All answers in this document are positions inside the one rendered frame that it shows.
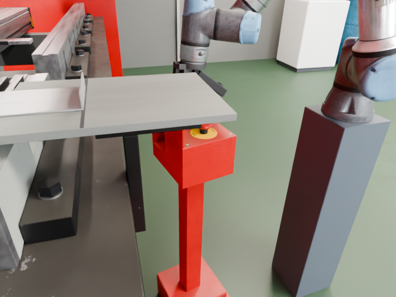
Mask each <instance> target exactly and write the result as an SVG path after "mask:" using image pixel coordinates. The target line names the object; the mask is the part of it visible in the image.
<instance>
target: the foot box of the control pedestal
mask: <svg viewBox="0 0 396 297"><path fill-rule="evenodd" d="M157 286H158V294H159V296H160V297H230V295H229V294H228V293H227V291H226V290H225V288H224V287H223V285H222V284H221V283H220V281H219V280H218V278H217V277H216V275H215V274H214V273H213V271H212V270H211V269H210V268H209V266H208V265H207V263H206V262H205V261H204V259H203V258H202V257H201V273H200V286H198V287H196V288H194V289H192V290H190V291H188V292H186V291H185V289H184V287H183V285H182V283H181V282H180V271H179V264H178V265H176V266H174V267H172V268H169V269H167V270H164V271H162V272H160V273H158V274H157Z"/></svg>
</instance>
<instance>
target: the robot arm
mask: <svg viewBox="0 0 396 297"><path fill-rule="evenodd" d="M271 1H272V0H237V1H236V2H235V3H234V4H233V5H232V7H231V8H229V9H222V8H215V5H214V0H184V7H183V15H182V17H183V19H182V28H181V43H180V59H181V60H180V61H173V74H178V73H189V72H195V73H196V74H197V75H198V76H199V77H200V78H201V79H202V80H203V81H204V82H205V83H206V84H207V85H208V86H209V87H210V88H211V89H212V90H213V91H215V92H216V93H217V94H218V95H220V96H222V97H223V96H224V95H225V94H226V92H227V89H225V88H224V87H223V85H222V84H221V83H220V82H216V81H215V80H213V79H212V78H210V77H209V76H208V75H207V74H205V73H204V72H203V71H201V70H202V69H205V68H206V65H207V60H208V54H209V45H210V40H211V39H212V40H216V41H225V42H235V43H240V44H243V45H244V44H255V43H256V42H257V40H258V36H259V31H260V24H261V15H260V14H261V13H262V12H263V11H264V9H265V8H266V7H267V6H268V5H269V4H270V3H271ZM357 5H358V37H348V38H346V39H345V41H344V44H343V46H342V48H341V54H340V58H339V62H338V66H337V70H336V74H335V79H334V83H333V86H332V88H331V90H330V92H329V93H328V95H327V97H326V99H325V100H324V101H323V103H322V107H321V111H322V113H323V114H325V115H326V116H328V117H330V118H333V119H335V120H339V121H344V122H348V123H366V122H369V121H371V120H372V118H373V116H374V112H375V110H374V101H377V102H384V101H390V100H393V99H396V0H357Z"/></svg>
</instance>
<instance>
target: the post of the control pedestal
mask: <svg viewBox="0 0 396 297"><path fill-rule="evenodd" d="M203 199H204V183H200V184H197V185H195V186H191V187H188V188H185V189H182V188H181V187H180V186H179V271H180V282H181V284H182V285H183V287H184V289H185V291H186V292H188V291H190V290H192V289H194V288H196V287H198V286H200V273H201V257H202V228H203Z"/></svg>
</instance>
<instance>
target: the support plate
mask: <svg viewBox="0 0 396 297"><path fill-rule="evenodd" d="M79 86H80V79H73V80H52V81H31V82H20V83H19V84H18V85H17V87H16V88H15V89H14V91H19V90H38V89H48V88H67V87H79ZM236 119H237V113H236V112H235V111H234V110H233V109H232V108H231V107H230V106H229V105H228V104H227V103H226V102H225V101H224V100H223V99H222V98H221V97H220V96H219V95H218V94H217V93H216V92H215V91H213V90H212V89H211V88H210V87H209V86H208V85H207V84H206V83H205V82H204V81H203V80H202V79H201V78H200V77H199V76H198V75H197V74H196V73H195V72H189V73H178V74H157V75H136V76H125V77H104V78H88V85H87V98H86V106H85V119H84V128H80V121H81V111H67V112H59V113H45V114H31V115H17V116H9V117H0V145H4V144H15V143H26V142H33V141H44V140H55V139H62V138H73V137H84V136H95V135H102V134H113V133H124V132H131V131H141V130H153V129H160V128H170V127H182V126H193V125H199V124H211V123H222V122H228V121H236Z"/></svg>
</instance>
